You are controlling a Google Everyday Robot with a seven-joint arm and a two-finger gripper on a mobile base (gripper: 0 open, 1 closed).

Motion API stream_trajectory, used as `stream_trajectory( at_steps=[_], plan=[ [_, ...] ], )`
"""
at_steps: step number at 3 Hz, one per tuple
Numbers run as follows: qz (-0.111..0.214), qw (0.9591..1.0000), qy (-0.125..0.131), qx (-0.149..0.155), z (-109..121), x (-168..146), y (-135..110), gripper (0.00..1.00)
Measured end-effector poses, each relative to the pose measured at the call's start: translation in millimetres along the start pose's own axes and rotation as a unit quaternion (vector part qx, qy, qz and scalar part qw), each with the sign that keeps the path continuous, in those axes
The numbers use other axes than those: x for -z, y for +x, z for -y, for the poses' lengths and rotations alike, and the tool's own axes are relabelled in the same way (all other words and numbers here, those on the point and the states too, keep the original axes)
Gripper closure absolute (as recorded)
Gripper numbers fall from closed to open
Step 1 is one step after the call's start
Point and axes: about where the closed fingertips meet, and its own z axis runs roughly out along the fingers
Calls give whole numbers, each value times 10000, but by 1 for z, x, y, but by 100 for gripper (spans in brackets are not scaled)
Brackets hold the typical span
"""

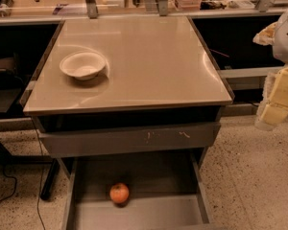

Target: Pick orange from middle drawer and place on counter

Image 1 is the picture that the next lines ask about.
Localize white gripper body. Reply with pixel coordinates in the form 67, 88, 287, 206
254, 70, 288, 132

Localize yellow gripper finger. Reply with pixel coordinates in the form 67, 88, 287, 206
260, 64, 288, 127
252, 22, 276, 46

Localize orange fruit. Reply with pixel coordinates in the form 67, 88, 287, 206
109, 183, 130, 204

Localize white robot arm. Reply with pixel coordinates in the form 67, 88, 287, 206
252, 9, 288, 130

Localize grey drawer cabinet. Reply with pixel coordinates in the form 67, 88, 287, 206
19, 15, 235, 230

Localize open grey middle drawer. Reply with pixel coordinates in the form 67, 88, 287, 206
61, 151, 215, 230

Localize closed grey top drawer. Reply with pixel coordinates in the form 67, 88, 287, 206
40, 122, 221, 158

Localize white paper bowl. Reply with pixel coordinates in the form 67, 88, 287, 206
60, 52, 107, 81

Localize black table leg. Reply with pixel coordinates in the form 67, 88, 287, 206
39, 159, 60, 200

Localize black floor cable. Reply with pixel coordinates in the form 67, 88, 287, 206
0, 125, 47, 230

